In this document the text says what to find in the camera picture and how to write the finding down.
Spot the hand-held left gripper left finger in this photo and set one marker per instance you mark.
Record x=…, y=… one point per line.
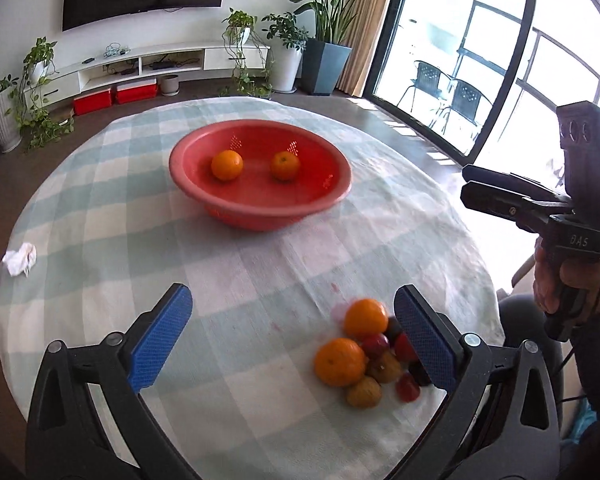
x=160, y=340

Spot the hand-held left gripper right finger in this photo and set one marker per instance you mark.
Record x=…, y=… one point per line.
x=425, y=340

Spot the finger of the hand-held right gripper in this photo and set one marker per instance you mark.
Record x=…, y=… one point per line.
x=495, y=205
x=505, y=177

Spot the red tomato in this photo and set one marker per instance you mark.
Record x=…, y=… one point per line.
x=376, y=345
x=408, y=387
x=405, y=347

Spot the dark purple plum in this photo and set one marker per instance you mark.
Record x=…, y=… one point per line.
x=393, y=328

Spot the brown round fruit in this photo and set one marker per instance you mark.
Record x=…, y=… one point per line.
x=363, y=392
x=384, y=367

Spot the orange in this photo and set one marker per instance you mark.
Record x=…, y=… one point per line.
x=285, y=165
x=340, y=361
x=365, y=318
x=227, y=165

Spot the red plastic basin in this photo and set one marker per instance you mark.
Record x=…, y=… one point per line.
x=260, y=195

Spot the person's right hand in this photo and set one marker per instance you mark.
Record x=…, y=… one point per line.
x=547, y=285

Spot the black balcony chair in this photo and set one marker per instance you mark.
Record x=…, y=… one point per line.
x=467, y=100
x=427, y=80

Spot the green white checked tablecloth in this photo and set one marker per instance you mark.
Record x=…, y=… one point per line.
x=230, y=285

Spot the sliding glass door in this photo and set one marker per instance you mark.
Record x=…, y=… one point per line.
x=527, y=35

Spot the crumpled white tissue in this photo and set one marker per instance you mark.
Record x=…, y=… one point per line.
x=20, y=259

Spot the beige curtain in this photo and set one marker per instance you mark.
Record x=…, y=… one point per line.
x=367, y=30

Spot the tall plant in blue pot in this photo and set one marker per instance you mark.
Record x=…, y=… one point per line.
x=325, y=65

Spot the leafy plant in white pot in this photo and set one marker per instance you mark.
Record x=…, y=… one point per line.
x=285, y=65

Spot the red storage box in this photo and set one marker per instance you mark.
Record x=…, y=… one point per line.
x=92, y=101
x=136, y=92

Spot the small empty flower pot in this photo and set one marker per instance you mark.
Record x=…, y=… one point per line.
x=169, y=84

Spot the plant in ribbed white pot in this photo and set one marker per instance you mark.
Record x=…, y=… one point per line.
x=2, y=120

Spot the black router box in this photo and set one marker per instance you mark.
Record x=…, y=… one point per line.
x=164, y=65

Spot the white television cabinet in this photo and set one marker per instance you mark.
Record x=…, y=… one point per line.
x=180, y=52

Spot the trailing pothos plant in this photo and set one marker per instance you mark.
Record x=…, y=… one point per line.
x=240, y=25
x=40, y=57

